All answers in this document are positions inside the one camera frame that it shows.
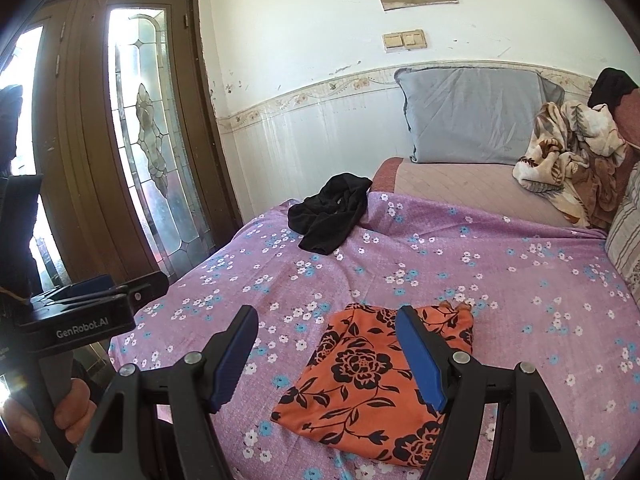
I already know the orange black floral blouse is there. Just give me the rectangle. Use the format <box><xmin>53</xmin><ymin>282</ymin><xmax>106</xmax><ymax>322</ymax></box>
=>
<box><xmin>271</xmin><ymin>304</ymin><xmax>445</xmax><ymax>468</ymax></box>

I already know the person's left hand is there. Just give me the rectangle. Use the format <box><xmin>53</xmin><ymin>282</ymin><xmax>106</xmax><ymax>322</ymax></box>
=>
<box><xmin>0</xmin><ymin>376</ymin><xmax>99</xmax><ymax>466</ymax></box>

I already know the purple floral bed sheet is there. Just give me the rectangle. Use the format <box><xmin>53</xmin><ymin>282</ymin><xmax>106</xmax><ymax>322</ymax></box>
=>
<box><xmin>108</xmin><ymin>193</ymin><xmax>639</xmax><ymax>479</ymax></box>

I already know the pink quilted mattress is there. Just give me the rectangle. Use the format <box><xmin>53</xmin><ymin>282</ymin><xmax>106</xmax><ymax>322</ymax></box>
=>
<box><xmin>371</xmin><ymin>157</ymin><xmax>570</xmax><ymax>226</ymax></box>

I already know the black crumpled garment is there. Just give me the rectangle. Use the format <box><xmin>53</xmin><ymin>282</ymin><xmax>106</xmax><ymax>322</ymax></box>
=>
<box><xmin>288</xmin><ymin>172</ymin><xmax>372</xmax><ymax>256</ymax></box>

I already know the striped cushion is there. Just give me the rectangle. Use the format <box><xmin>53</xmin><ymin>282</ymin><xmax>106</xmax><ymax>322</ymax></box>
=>
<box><xmin>605</xmin><ymin>164</ymin><xmax>640</xmax><ymax>304</ymax></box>

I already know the wooden stained glass door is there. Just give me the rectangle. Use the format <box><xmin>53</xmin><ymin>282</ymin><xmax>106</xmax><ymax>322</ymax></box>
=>
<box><xmin>1</xmin><ymin>0</ymin><xmax>241</xmax><ymax>289</ymax></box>

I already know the beige floral blanket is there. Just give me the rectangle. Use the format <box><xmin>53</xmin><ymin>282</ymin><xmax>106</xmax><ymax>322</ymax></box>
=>
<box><xmin>513</xmin><ymin>101</ymin><xmax>634</xmax><ymax>230</ymax></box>

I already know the grey pillow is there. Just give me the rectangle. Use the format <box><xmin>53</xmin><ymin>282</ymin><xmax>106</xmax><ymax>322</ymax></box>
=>
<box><xmin>394</xmin><ymin>67</ymin><xmax>565</xmax><ymax>165</ymax></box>

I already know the black cloth by headboard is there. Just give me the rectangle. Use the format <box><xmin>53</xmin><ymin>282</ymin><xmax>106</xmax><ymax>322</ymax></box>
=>
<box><xmin>588</xmin><ymin>67</ymin><xmax>638</xmax><ymax>112</ymax></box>

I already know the beige wall switch plate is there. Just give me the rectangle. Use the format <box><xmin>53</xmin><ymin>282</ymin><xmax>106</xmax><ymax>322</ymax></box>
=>
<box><xmin>382</xmin><ymin>29</ymin><xmax>427</xmax><ymax>52</ymax></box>

